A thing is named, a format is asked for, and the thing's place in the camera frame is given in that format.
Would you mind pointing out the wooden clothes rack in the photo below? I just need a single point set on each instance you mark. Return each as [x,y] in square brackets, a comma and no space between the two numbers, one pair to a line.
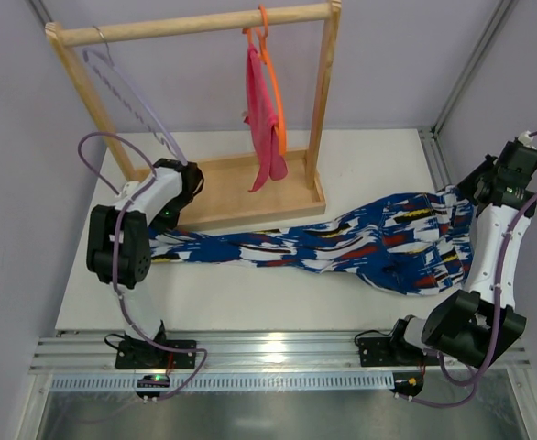
[188,59]

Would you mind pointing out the pink cloth on hanger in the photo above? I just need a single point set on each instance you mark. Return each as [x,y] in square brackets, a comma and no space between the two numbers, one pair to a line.
[262,121]

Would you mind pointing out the blue white red patterned trousers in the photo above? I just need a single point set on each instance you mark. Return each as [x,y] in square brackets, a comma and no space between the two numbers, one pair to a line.
[413,243]

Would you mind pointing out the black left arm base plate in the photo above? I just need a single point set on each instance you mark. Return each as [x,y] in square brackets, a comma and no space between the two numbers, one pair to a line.
[139,354]

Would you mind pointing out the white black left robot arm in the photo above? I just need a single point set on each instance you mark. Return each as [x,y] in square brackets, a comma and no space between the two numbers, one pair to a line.
[118,252]

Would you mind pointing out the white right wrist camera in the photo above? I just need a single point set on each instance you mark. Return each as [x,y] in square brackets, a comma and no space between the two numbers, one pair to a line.
[526,139]

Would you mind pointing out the aluminium frame rail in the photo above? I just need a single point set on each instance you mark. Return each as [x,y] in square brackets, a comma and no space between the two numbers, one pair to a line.
[439,155]

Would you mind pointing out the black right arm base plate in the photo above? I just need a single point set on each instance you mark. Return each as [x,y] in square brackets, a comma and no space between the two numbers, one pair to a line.
[380,350]

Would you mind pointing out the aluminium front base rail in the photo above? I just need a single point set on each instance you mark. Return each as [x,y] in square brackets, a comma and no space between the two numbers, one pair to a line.
[228,351]

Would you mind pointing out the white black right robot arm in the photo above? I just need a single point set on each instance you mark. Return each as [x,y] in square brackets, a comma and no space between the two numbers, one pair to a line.
[477,323]

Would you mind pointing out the orange plastic hanger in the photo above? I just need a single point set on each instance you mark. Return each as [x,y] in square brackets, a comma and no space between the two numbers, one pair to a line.
[265,58]

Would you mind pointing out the lilac plastic hanger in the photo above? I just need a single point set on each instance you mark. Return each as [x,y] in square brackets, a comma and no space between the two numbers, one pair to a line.
[125,92]

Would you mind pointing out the slotted grey cable duct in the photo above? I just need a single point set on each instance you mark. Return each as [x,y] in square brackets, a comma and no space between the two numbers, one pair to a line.
[235,381]

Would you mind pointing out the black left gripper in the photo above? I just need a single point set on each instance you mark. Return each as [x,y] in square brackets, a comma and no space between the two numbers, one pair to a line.
[164,220]

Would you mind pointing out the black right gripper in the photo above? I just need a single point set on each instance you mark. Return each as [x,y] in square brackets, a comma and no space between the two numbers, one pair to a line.
[471,181]

